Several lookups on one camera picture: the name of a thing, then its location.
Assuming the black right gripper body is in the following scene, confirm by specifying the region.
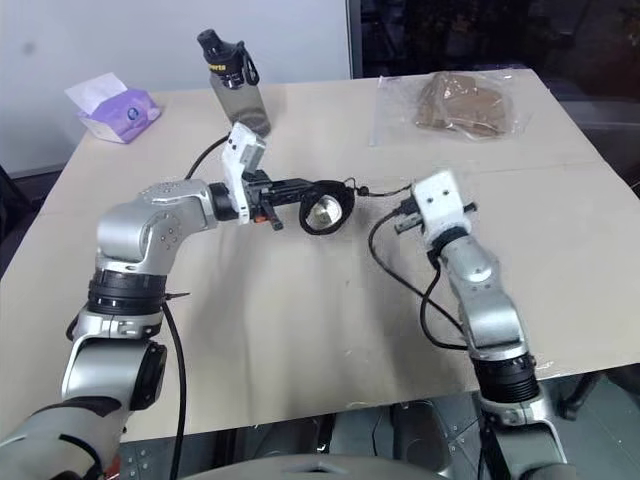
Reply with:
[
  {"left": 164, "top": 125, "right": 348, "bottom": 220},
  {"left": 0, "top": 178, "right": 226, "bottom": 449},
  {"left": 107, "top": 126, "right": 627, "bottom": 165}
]
[{"left": 393, "top": 196, "right": 427, "bottom": 238}]

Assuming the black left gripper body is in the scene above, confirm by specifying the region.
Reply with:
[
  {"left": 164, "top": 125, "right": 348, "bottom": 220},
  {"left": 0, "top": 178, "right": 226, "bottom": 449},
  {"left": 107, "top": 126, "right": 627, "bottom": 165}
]
[{"left": 243, "top": 168, "right": 284, "bottom": 233}]

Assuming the metal cup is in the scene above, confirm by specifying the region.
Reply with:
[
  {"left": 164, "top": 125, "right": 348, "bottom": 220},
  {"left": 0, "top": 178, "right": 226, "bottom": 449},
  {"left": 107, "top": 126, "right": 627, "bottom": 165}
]
[{"left": 306, "top": 195, "right": 345, "bottom": 232}]

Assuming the grey water bottle black cap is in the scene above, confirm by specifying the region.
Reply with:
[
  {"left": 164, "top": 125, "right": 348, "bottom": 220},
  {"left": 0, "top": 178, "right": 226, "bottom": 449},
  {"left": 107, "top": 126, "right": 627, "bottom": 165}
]
[{"left": 195, "top": 28, "right": 273, "bottom": 138}]

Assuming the clear plastic bag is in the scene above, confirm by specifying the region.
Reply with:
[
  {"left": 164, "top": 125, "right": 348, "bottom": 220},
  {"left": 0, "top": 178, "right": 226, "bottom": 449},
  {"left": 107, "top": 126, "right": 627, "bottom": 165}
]
[{"left": 368, "top": 68, "right": 532, "bottom": 148}]

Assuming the brown folded cloth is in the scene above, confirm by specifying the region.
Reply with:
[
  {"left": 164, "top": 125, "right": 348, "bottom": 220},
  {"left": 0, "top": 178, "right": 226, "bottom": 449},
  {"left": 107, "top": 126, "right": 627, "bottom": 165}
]
[{"left": 413, "top": 71, "right": 515, "bottom": 140}]

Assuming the purple tissue pack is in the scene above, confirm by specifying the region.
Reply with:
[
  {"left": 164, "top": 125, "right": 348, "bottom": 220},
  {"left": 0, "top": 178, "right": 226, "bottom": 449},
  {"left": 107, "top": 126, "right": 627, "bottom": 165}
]
[{"left": 64, "top": 71, "right": 163, "bottom": 146}]

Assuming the black chair base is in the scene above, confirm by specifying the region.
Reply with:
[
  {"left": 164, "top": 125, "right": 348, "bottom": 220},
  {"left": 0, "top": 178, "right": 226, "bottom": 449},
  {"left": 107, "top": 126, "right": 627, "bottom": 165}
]
[{"left": 555, "top": 372, "right": 640, "bottom": 422}]

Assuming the grey curved robot torso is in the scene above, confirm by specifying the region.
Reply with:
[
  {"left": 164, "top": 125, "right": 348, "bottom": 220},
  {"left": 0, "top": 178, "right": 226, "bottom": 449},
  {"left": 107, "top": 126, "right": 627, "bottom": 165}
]
[{"left": 185, "top": 451, "right": 454, "bottom": 480}]

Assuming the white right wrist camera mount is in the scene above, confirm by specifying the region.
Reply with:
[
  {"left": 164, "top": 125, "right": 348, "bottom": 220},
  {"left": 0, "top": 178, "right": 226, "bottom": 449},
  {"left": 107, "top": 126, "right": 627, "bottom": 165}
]
[{"left": 411, "top": 170, "right": 472, "bottom": 247}]

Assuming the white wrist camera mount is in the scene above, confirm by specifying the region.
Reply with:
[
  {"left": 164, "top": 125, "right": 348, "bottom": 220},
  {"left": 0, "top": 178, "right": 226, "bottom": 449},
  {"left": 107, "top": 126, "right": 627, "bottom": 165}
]
[
  {"left": 219, "top": 121, "right": 269, "bottom": 226},
  {"left": 411, "top": 170, "right": 472, "bottom": 247}
]

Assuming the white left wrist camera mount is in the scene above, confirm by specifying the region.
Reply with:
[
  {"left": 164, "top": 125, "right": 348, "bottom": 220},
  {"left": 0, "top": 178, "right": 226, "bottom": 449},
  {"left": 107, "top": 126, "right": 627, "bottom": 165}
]
[{"left": 219, "top": 121, "right": 269, "bottom": 226}]

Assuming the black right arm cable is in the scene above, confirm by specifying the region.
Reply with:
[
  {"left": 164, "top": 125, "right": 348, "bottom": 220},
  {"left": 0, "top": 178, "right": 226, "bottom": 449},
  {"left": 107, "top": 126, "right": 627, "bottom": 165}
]
[{"left": 367, "top": 198, "right": 472, "bottom": 352}]

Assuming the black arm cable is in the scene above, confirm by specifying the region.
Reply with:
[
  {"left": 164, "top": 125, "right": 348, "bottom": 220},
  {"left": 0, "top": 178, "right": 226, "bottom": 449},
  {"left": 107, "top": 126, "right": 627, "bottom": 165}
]
[
  {"left": 367, "top": 198, "right": 472, "bottom": 352},
  {"left": 160, "top": 132, "right": 232, "bottom": 480}
]

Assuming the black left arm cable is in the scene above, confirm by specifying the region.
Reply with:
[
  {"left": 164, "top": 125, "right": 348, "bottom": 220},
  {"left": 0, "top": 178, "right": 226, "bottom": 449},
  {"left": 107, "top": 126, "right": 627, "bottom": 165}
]
[{"left": 160, "top": 132, "right": 232, "bottom": 480}]

